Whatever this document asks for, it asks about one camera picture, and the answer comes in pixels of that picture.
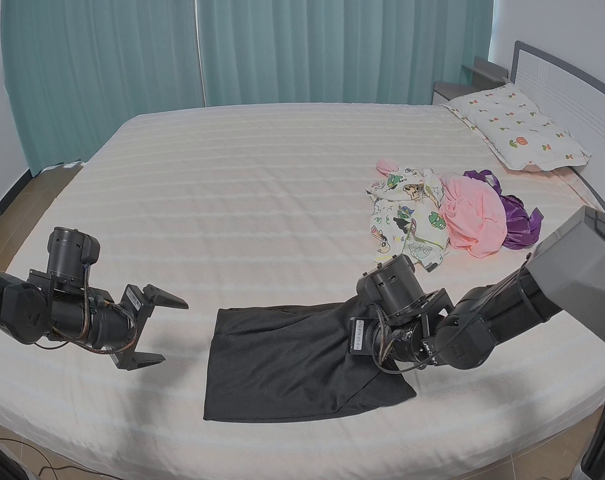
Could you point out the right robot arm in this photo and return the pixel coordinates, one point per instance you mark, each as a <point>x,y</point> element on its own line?
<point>532,293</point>

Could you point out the white printed pillow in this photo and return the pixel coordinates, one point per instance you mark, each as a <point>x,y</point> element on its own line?
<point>517,128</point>

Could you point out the white printed garment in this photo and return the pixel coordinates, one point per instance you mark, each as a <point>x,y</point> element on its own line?
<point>407,218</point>

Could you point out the blue-green curtain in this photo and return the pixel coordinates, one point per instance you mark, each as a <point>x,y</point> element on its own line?
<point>102,43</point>
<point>342,28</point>

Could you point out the grey white bedside table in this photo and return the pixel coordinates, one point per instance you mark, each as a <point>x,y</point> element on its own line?
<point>470,84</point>

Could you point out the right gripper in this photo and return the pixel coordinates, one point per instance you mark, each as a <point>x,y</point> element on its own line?
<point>397,343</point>

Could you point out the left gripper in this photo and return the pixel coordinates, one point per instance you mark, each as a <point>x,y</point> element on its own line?
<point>120,325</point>

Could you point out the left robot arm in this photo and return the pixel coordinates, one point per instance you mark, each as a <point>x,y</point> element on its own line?
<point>27,313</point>

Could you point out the bed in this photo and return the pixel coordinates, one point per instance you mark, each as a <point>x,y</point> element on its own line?
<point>257,178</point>

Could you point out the purple garment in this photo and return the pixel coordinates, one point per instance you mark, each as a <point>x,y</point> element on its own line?
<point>520,218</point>

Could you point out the black T-shirt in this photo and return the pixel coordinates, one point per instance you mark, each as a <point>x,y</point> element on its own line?
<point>292,363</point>

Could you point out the small pale pink garment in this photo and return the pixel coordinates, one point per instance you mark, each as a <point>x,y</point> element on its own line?
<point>386,165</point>

